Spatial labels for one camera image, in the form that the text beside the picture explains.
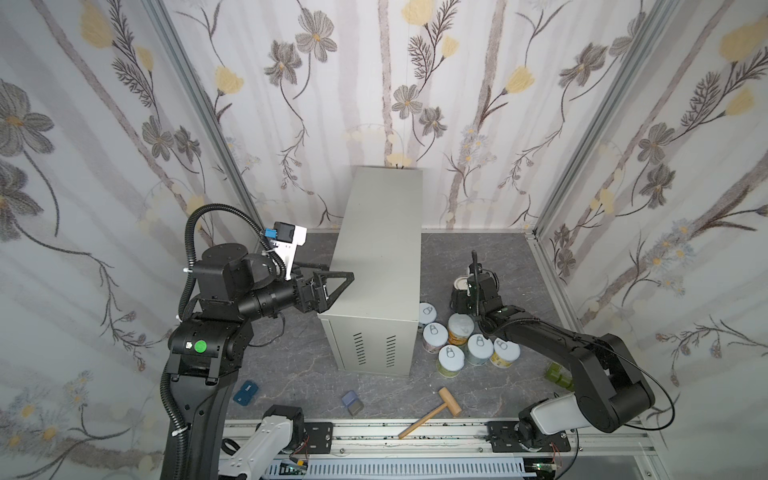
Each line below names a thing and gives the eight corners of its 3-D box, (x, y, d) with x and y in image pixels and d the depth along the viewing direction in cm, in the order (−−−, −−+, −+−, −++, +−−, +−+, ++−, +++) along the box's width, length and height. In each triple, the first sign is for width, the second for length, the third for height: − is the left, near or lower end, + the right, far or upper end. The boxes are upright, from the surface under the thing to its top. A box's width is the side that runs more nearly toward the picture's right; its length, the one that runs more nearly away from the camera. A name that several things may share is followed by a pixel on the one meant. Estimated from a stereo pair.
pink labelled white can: (416, 341, 93) (418, 333, 88) (431, 326, 97) (434, 317, 92) (433, 357, 90) (436, 349, 85) (449, 340, 93) (452, 332, 89)
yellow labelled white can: (487, 364, 89) (493, 356, 84) (492, 344, 93) (498, 336, 88) (510, 373, 87) (518, 366, 82) (514, 353, 91) (521, 345, 86)
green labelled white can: (437, 377, 86) (440, 370, 81) (435, 352, 91) (437, 344, 86) (462, 377, 86) (466, 370, 81) (458, 352, 91) (462, 344, 86)
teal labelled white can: (465, 365, 89) (470, 356, 84) (461, 342, 93) (465, 333, 88) (489, 365, 89) (495, 357, 84) (484, 342, 93) (490, 333, 88)
